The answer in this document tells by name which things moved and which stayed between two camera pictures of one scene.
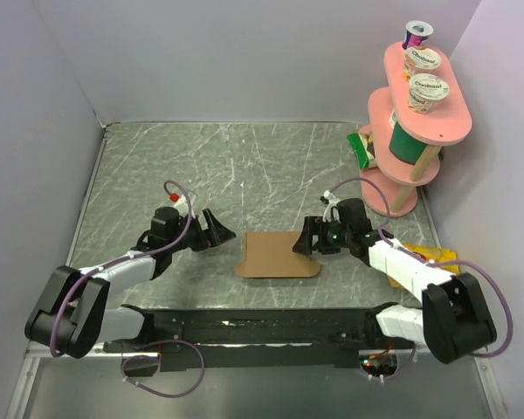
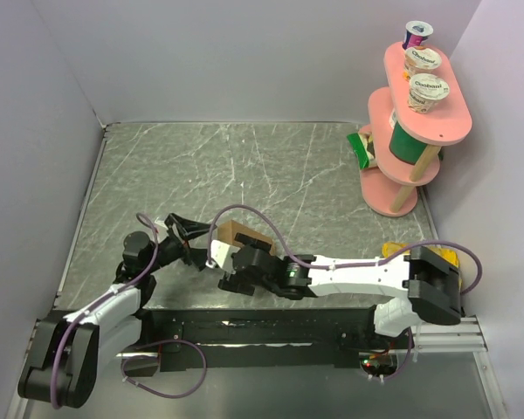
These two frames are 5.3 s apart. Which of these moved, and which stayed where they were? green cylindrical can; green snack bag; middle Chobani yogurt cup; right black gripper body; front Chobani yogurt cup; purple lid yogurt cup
Moved: right black gripper body
Stayed: front Chobani yogurt cup; middle Chobani yogurt cup; green snack bag; green cylindrical can; purple lid yogurt cup
